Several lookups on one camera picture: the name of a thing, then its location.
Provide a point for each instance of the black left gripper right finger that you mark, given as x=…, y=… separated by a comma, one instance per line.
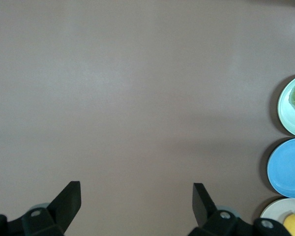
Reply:
x=202, y=206

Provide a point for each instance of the pale green plate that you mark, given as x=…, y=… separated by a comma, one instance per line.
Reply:
x=290, y=120

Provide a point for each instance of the beige plate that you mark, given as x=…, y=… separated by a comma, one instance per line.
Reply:
x=275, y=210

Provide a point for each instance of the blue plate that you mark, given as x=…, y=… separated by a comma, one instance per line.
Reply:
x=288, y=168

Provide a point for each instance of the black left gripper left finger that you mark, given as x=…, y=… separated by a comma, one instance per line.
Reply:
x=64, y=204

